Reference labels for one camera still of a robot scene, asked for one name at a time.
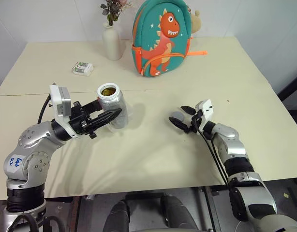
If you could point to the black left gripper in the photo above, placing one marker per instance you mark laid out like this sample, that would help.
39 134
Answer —
78 120

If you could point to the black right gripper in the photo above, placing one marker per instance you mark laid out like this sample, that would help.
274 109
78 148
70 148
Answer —
194 122

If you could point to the grey round jar lid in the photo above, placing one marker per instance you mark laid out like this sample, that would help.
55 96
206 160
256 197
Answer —
177 115

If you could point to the clear jar with white rim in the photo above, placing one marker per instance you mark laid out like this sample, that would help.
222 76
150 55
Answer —
115 102

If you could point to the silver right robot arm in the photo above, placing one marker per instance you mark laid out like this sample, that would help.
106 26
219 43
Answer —
235 147

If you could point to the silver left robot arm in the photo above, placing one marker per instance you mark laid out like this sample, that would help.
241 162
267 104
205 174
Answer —
34 138

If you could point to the small white green box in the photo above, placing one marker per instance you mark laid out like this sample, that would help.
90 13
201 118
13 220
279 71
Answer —
82 68

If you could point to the cream ribbed vase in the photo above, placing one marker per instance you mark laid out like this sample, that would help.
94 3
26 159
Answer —
111 43

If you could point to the teal dinosaur backpack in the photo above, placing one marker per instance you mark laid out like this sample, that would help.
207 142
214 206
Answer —
160 41

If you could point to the beige plush toy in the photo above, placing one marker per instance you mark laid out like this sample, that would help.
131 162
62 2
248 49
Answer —
196 23

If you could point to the dark rounded shape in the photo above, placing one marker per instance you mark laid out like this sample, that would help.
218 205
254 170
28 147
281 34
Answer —
120 216
173 212

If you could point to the dried flower bouquet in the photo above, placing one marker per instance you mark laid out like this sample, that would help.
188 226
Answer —
113 9

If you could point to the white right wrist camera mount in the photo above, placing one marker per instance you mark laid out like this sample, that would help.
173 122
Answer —
206 107

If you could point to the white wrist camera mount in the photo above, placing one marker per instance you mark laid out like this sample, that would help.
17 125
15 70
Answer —
57 96
206 107

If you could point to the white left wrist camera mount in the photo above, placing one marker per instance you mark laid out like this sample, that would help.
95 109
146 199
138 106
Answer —
57 96

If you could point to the black metal frame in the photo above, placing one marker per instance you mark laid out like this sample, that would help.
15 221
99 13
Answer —
291 88

